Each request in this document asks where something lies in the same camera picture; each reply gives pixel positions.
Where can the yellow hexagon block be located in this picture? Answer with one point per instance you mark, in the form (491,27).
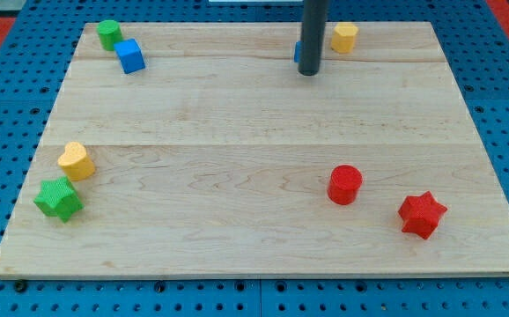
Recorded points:
(344,37)

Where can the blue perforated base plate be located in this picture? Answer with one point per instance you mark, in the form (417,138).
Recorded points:
(35,50)

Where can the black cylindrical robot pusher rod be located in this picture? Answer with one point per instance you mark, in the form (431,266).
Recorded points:
(315,15)

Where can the blue block behind rod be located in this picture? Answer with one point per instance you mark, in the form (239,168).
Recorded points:
(297,51)

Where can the blue cube block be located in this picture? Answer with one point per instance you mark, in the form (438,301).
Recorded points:
(130,55)

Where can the red star block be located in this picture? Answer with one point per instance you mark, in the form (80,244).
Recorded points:
(421,214)

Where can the green star block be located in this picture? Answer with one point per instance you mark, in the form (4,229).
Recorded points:
(58,198)

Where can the green cylinder block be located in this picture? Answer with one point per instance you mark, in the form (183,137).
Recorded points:
(110,33)

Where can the light wooden board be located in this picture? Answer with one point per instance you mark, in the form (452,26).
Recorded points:
(214,162)

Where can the yellow heart block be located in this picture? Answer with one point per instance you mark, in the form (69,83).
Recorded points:
(76,162)

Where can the red cylinder block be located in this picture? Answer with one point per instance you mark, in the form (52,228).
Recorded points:
(344,183)

